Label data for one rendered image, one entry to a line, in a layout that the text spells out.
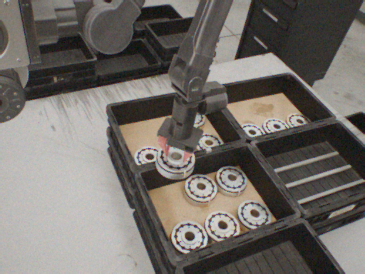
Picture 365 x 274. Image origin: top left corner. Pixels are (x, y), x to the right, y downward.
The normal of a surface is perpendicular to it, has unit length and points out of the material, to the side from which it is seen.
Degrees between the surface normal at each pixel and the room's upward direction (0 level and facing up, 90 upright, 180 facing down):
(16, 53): 90
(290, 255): 0
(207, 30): 75
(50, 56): 0
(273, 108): 0
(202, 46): 67
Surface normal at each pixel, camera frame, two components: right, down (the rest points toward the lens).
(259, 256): 0.14, -0.69
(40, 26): 0.48, 0.53
